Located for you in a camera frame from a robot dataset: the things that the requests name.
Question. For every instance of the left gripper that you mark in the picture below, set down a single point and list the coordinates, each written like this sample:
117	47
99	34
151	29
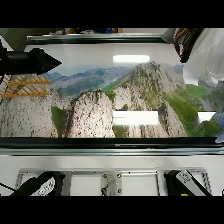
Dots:
20	63

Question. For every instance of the orange wooden rack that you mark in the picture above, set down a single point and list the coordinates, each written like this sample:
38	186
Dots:
23	87

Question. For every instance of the silver frame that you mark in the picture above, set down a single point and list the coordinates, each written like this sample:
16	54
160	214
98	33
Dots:
111	181

